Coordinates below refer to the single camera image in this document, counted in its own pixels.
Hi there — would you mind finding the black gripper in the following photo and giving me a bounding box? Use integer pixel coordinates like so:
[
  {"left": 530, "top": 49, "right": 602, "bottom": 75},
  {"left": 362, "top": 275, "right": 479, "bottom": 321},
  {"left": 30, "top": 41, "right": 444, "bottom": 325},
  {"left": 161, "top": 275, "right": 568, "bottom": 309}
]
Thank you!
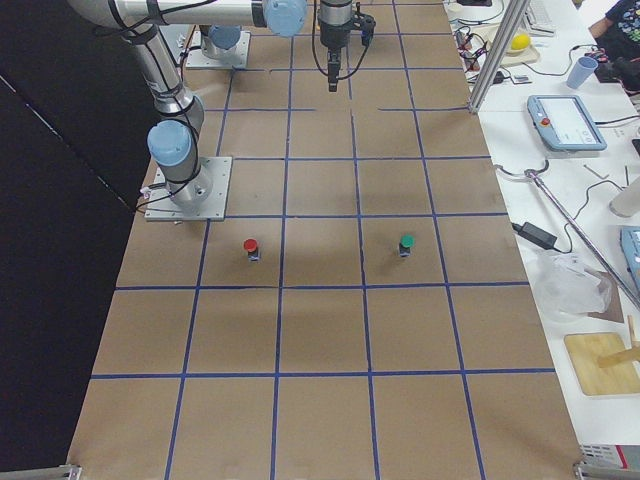
[{"left": 318, "top": 0, "right": 375, "bottom": 92}]

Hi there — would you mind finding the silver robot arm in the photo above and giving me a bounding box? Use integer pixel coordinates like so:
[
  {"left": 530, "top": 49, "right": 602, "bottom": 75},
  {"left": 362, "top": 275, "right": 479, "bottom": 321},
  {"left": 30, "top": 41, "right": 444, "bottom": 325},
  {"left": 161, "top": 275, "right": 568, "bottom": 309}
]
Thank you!
[
  {"left": 199, "top": 25, "right": 241, "bottom": 59},
  {"left": 70, "top": 1, "right": 307, "bottom": 220}
]

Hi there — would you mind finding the green push button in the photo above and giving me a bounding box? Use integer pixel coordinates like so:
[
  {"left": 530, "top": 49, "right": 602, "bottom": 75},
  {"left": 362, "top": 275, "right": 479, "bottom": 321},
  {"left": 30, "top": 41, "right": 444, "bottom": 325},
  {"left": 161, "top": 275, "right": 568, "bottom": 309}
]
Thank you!
[{"left": 398, "top": 234, "right": 415, "bottom": 257}]

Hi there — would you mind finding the red push button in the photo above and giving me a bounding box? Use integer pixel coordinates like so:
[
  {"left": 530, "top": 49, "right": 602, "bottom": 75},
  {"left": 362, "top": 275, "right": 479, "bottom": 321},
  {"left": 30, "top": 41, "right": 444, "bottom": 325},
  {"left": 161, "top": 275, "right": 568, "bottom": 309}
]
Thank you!
[{"left": 243, "top": 238, "right": 260, "bottom": 262}]

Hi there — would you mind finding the beige tray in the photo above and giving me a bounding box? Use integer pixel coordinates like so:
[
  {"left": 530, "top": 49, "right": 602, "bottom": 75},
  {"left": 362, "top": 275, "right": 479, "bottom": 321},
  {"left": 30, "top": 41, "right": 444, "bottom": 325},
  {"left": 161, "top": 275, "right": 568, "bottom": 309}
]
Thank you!
[{"left": 500, "top": 28, "right": 540, "bottom": 67}]

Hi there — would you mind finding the yellow lemon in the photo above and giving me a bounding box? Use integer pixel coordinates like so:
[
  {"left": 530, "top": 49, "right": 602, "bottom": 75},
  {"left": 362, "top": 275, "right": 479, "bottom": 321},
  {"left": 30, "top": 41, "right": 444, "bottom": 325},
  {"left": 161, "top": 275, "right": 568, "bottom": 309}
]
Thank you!
[{"left": 508, "top": 33, "right": 531, "bottom": 55}]

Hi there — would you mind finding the metal cane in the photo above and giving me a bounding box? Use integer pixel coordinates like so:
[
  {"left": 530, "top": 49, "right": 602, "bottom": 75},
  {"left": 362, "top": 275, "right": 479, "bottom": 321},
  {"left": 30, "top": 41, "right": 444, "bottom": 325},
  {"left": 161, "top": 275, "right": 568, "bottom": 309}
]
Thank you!
[{"left": 493, "top": 160, "right": 639, "bottom": 308}]

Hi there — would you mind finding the blue teach pendant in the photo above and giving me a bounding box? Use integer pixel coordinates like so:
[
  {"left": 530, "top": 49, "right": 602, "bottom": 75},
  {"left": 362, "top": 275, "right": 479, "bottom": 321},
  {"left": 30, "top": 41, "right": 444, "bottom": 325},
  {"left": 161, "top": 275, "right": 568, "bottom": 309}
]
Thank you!
[{"left": 526, "top": 95, "right": 607, "bottom": 152}]

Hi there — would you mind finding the light blue cup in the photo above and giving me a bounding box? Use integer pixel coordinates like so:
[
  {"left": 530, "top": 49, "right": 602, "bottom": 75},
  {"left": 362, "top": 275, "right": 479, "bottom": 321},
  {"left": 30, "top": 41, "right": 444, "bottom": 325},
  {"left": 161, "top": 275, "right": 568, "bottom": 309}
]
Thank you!
[{"left": 566, "top": 56, "right": 599, "bottom": 89}]

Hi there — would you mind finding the black power adapter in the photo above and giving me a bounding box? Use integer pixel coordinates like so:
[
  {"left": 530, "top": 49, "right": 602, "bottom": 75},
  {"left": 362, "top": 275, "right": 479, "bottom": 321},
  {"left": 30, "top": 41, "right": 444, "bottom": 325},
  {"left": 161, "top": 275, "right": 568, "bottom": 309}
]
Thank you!
[{"left": 514, "top": 222, "right": 557, "bottom": 250}]

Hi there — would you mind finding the clear plastic bag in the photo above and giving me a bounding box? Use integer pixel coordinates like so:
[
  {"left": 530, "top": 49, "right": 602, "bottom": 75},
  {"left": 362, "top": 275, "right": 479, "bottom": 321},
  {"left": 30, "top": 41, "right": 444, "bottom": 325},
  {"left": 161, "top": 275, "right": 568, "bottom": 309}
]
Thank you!
[{"left": 525, "top": 251, "right": 623, "bottom": 323}]

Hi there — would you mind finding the white paper roll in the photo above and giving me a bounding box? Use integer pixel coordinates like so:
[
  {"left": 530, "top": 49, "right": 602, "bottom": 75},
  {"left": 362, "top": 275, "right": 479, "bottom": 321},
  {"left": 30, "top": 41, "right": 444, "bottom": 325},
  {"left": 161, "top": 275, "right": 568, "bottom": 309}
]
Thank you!
[{"left": 609, "top": 187, "right": 640, "bottom": 218}]

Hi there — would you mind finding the wooden board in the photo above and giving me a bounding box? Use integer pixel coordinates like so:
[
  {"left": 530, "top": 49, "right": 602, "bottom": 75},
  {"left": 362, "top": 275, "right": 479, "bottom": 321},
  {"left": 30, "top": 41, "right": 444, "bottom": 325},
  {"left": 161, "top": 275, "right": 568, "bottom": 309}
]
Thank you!
[{"left": 564, "top": 332, "right": 639, "bottom": 396}]

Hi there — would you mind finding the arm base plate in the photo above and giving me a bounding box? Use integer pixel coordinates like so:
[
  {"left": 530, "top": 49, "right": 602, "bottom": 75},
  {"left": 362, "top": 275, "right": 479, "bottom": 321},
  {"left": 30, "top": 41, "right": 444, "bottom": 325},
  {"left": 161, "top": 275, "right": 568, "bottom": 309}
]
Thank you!
[
  {"left": 185, "top": 30, "right": 251, "bottom": 70},
  {"left": 142, "top": 157, "right": 233, "bottom": 222}
]

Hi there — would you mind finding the aluminium frame post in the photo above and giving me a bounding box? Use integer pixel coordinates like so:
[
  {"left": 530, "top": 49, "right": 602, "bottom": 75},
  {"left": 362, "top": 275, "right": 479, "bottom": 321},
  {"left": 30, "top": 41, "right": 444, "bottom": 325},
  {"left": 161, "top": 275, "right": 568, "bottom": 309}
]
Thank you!
[{"left": 468, "top": 0, "right": 530, "bottom": 114}]

